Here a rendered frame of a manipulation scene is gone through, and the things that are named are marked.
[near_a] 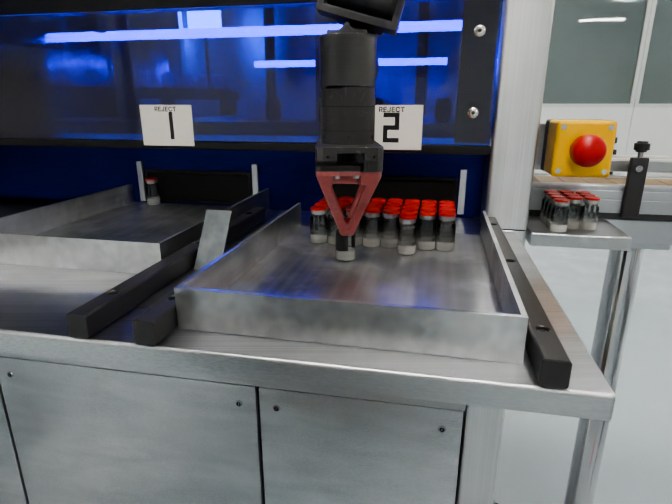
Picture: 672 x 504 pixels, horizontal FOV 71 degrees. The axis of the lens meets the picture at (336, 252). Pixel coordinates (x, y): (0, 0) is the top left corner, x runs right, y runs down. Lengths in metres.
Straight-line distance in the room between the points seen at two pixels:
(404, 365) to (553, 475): 1.37
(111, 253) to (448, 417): 0.57
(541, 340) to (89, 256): 0.45
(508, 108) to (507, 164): 0.07
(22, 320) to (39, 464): 0.81
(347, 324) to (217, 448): 0.67
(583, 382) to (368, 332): 0.14
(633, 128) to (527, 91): 4.94
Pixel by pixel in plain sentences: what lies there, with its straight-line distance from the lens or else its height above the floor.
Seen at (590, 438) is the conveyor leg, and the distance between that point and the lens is 1.07.
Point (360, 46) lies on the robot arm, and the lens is 0.49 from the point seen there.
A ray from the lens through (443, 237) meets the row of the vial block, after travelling 0.58.
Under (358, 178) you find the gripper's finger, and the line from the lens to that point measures 0.49.
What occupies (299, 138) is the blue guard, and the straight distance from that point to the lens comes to 0.71.
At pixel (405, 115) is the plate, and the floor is 1.04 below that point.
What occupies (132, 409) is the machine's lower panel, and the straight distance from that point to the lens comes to 1.03.
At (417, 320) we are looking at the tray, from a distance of 0.34.
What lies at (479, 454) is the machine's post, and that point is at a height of 0.50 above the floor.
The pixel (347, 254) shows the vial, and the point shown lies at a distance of 0.53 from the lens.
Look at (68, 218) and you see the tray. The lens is 0.81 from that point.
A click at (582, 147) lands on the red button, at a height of 1.00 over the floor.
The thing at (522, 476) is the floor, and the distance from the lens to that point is 1.65.
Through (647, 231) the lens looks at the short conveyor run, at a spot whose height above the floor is 0.86.
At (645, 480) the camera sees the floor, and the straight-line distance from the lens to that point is 1.79.
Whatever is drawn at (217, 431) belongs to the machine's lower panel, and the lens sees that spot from 0.96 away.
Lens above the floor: 1.05
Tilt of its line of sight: 17 degrees down
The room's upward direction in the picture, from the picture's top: straight up
